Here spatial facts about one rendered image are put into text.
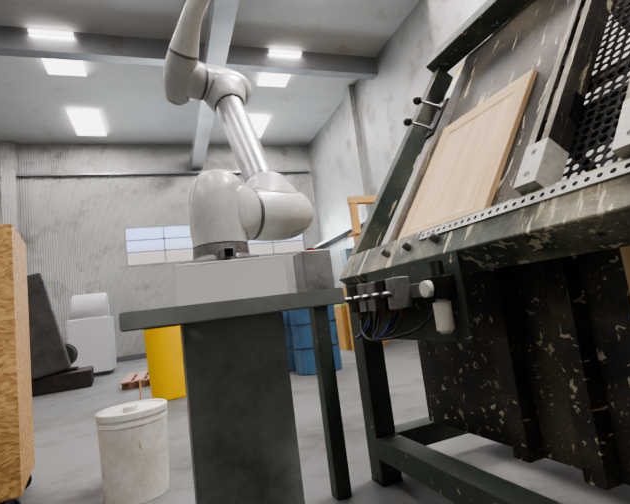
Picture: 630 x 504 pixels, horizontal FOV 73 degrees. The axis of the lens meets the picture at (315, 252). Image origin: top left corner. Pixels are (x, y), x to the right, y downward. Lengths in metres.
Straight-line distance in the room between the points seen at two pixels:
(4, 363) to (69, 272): 9.52
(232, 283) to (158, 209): 10.79
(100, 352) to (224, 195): 7.44
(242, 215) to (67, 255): 10.72
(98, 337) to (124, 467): 6.47
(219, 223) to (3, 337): 1.36
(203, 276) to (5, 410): 1.40
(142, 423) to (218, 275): 1.12
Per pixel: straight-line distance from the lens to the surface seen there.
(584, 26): 1.42
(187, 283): 1.07
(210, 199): 1.18
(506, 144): 1.39
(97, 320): 8.50
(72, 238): 11.87
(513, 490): 1.36
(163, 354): 4.50
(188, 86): 1.65
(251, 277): 1.09
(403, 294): 1.25
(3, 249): 2.33
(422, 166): 1.77
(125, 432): 2.08
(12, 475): 2.35
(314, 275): 1.64
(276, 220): 1.25
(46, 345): 7.00
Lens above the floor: 0.71
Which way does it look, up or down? 7 degrees up
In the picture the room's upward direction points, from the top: 7 degrees counter-clockwise
